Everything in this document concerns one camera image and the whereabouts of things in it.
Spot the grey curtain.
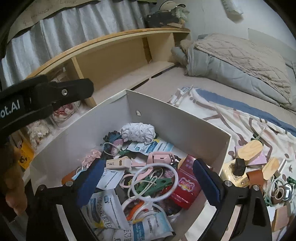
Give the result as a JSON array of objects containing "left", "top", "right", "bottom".
[{"left": 1, "top": 1, "right": 152, "bottom": 89}]

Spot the green clothespin with tie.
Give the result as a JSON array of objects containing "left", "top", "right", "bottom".
[{"left": 135, "top": 177, "right": 173, "bottom": 196}]

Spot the brown tape roll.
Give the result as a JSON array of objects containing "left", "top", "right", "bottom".
[{"left": 271, "top": 185, "right": 285, "bottom": 205}]

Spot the oval wooden box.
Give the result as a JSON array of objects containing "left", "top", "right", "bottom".
[{"left": 237, "top": 140, "right": 263, "bottom": 161}]

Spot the white cap on shelf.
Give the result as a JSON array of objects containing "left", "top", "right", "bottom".
[{"left": 159, "top": 1, "right": 186, "bottom": 11}]

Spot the white mask packet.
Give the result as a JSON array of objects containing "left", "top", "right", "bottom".
[{"left": 81, "top": 189, "right": 130, "bottom": 231}]

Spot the white hanging paper bag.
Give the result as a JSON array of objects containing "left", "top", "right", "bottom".
[{"left": 222, "top": 0, "right": 243, "bottom": 15}]

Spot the black bag on shelf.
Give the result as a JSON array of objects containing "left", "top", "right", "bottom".
[{"left": 145, "top": 11, "right": 180, "bottom": 28}]

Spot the doll in white dress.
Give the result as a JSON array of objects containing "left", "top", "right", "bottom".
[{"left": 27, "top": 120, "right": 50, "bottom": 149}]

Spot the pink candy bag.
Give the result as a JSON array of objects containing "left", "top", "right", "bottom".
[{"left": 81, "top": 149, "right": 101, "bottom": 171}]

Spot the cartoon bear patterned blanket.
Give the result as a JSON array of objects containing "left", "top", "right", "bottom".
[{"left": 168, "top": 86, "right": 296, "bottom": 241}]

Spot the flat oval wooden lid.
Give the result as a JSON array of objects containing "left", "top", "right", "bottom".
[{"left": 262, "top": 158, "right": 280, "bottom": 181}]

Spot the white plastic ring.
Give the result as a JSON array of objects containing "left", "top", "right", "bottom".
[{"left": 127, "top": 162, "right": 180, "bottom": 202}]

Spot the white headboard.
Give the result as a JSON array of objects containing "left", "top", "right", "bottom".
[{"left": 248, "top": 28, "right": 296, "bottom": 64}]

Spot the pink flat pouch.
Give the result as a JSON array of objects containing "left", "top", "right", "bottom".
[{"left": 246, "top": 152, "right": 267, "bottom": 166}]

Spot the white yarn ball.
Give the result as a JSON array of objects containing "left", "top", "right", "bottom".
[{"left": 120, "top": 123, "right": 156, "bottom": 144}]

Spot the person's left hand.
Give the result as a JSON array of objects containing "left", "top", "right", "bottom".
[{"left": 1, "top": 143, "right": 28, "bottom": 216}]

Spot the red boxed carton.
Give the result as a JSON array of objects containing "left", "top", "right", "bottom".
[{"left": 168, "top": 155, "right": 201, "bottom": 210}]

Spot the black hexagonal box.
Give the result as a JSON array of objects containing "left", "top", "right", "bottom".
[{"left": 232, "top": 158, "right": 246, "bottom": 176}]

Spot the brown leather card holder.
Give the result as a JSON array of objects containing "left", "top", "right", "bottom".
[{"left": 246, "top": 170, "right": 265, "bottom": 189}]

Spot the left beige quilted pillow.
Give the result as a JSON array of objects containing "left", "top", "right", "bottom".
[{"left": 194, "top": 33, "right": 292, "bottom": 103}]

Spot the small wooden stamp block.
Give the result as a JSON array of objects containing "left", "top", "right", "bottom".
[{"left": 106, "top": 157, "right": 132, "bottom": 170}]

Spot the wooden bedside shelf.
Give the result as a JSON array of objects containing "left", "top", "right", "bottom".
[{"left": 28, "top": 28, "right": 190, "bottom": 108}]

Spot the pink handheld fan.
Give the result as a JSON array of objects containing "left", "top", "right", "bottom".
[{"left": 147, "top": 152, "right": 175, "bottom": 165}]

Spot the white storage box left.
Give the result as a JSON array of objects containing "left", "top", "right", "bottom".
[{"left": 30, "top": 88, "right": 232, "bottom": 241}]

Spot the yellow cardboard box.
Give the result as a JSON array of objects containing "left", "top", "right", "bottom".
[{"left": 220, "top": 160, "right": 249, "bottom": 188}]

